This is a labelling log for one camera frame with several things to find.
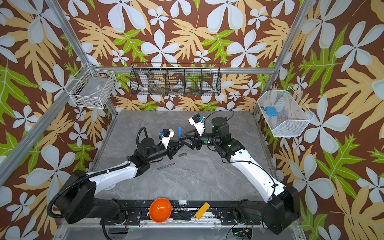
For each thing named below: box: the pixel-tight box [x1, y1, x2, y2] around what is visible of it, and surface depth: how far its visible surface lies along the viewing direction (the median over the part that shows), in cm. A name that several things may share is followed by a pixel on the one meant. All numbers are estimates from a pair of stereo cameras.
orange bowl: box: [149, 197, 173, 224], surface depth 75 cm
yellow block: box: [195, 201, 211, 220], surface depth 78 cm
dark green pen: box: [156, 162, 176, 170], surface depth 93 cm
